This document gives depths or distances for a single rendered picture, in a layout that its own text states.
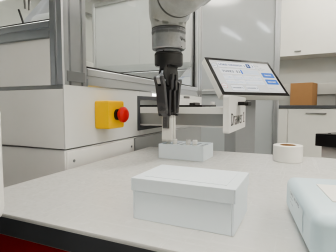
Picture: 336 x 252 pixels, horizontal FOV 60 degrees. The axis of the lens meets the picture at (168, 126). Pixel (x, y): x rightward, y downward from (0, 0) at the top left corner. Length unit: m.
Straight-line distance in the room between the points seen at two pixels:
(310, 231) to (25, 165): 0.65
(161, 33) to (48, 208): 0.50
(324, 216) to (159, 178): 0.18
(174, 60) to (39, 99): 0.34
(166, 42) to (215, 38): 2.06
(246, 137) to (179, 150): 1.23
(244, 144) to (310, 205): 1.63
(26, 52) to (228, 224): 0.61
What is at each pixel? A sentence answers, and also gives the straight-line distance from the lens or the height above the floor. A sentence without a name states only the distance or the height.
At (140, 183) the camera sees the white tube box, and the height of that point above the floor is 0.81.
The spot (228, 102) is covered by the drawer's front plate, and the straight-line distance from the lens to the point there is 0.84.
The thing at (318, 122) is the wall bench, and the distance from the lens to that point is 3.86.
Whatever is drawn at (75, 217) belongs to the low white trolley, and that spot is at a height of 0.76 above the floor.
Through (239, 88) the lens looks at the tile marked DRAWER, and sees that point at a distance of 1.80.
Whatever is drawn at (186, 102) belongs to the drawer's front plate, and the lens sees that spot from 1.32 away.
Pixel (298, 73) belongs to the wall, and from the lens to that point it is 4.60.
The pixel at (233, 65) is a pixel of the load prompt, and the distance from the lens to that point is 1.94.
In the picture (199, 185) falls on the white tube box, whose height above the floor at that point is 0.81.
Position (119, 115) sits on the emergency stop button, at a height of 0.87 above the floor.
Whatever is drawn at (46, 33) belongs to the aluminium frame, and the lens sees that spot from 0.74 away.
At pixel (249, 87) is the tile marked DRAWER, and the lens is 1.85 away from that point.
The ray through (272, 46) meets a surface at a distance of 2.66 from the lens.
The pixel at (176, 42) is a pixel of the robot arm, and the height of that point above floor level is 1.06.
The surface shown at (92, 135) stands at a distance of 0.76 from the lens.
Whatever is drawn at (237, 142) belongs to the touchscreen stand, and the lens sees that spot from 1.90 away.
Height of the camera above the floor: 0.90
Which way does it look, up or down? 4 degrees down
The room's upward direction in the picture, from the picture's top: straight up
